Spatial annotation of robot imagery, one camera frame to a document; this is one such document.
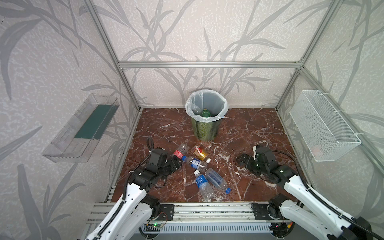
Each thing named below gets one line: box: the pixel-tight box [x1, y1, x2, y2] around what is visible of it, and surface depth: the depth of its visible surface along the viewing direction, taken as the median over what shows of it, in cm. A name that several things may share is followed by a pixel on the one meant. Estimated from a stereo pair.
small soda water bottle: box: [186, 156, 208, 174], surface depth 88 cm
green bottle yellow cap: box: [201, 108, 211, 118], surface depth 98 cm
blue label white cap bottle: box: [194, 170, 215, 201], surface depth 81 cm
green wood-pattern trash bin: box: [191, 117, 223, 141], surface depth 91 cm
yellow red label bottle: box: [191, 144, 208, 161], surface depth 91 cm
